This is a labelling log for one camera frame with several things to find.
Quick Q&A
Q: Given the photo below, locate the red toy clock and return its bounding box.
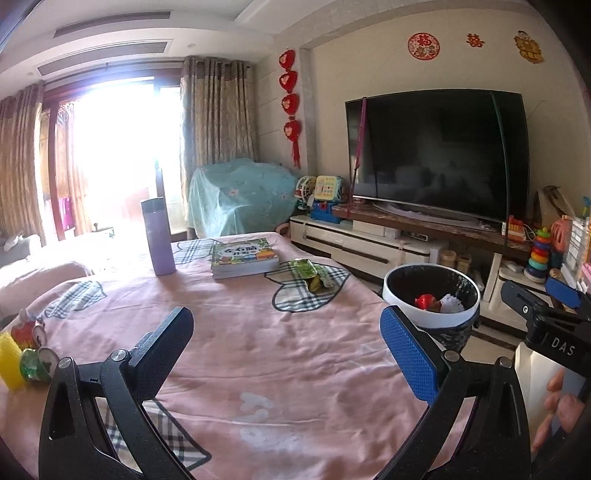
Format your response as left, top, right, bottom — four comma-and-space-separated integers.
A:
11, 311, 47, 350

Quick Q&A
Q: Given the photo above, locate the wooden balcony door frame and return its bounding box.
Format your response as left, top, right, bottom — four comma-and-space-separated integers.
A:
44, 76, 184, 237

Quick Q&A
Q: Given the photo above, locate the yellow ribbed block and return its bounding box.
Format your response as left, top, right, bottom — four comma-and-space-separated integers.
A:
0, 332, 25, 392

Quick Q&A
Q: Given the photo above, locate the brown cardboard bag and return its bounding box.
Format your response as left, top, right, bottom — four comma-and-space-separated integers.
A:
536, 185, 574, 227

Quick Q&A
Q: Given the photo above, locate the red heart hanging decoration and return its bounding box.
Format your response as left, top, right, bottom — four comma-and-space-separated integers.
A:
278, 50, 304, 169

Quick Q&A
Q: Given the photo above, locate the red toy phone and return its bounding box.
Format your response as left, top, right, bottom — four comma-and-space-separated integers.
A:
503, 216, 533, 241

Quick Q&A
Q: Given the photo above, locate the yellow toy phone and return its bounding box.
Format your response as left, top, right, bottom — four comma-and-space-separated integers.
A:
314, 175, 345, 203

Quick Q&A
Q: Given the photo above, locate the beige patterned curtain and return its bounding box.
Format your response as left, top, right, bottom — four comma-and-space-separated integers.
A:
0, 83, 48, 241
180, 56, 257, 163

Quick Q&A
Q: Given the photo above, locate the person's right hand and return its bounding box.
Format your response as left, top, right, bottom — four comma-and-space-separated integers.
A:
531, 369, 585, 455

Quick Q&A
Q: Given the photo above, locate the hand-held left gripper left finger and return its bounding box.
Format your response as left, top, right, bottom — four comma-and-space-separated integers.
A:
39, 306, 197, 480

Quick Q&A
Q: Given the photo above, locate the rainbow stacking rings toy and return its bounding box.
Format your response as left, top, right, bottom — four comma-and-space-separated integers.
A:
526, 227, 555, 282

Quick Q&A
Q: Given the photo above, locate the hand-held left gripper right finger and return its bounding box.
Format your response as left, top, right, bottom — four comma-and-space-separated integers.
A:
379, 305, 532, 480

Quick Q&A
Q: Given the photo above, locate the green snack packet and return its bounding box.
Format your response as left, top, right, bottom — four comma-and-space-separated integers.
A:
290, 259, 336, 294

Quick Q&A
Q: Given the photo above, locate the round red wall sticker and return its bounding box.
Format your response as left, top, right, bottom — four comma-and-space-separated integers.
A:
407, 32, 441, 61

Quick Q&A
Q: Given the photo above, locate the white marble-top television stand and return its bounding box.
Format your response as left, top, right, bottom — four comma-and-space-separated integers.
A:
289, 203, 557, 334

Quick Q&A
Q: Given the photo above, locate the figure wall sticker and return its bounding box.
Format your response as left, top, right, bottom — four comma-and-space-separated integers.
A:
514, 30, 544, 64

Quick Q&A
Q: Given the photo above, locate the teal furniture cover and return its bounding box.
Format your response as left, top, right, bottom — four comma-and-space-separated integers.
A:
187, 158, 304, 241

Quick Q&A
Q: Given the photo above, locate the light sofa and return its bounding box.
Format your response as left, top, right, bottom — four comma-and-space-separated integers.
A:
0, 233, 89, 315

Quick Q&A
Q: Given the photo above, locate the green cover children's book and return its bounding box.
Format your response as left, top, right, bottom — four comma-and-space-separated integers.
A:
211, 237, 280, 269

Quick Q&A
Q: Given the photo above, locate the round rattle toy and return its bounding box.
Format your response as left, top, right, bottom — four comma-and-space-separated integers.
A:
295, 176, 317, 204

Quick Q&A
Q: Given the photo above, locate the purple bottle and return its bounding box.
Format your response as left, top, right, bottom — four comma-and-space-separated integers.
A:
141, 197, 177, 277

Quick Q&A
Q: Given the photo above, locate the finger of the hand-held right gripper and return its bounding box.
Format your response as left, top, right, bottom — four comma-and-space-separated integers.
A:
545, 276, 583, 310
501, 280, 556, 325

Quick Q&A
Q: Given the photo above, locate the black white-rimmed trash bin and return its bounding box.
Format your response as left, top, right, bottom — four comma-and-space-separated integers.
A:
382, 264, 482, 354

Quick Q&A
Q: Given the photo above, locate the ceiling air vent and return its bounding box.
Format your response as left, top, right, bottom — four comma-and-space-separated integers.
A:
38, 42, 170, 75
53, 11, 172, 38

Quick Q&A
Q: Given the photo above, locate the reddish sheer curtain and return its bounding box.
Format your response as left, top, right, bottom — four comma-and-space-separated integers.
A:
54, 104, 89, 234

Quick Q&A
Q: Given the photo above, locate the white-edged book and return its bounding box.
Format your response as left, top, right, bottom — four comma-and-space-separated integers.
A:
212, 263, 281, 280

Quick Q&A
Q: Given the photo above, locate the black television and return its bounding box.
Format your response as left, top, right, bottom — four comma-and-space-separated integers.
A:
345, 90, 530, 226

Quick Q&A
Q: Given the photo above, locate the white bead frame toy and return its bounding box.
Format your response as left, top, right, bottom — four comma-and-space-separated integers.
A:
563, 217, 591, 288

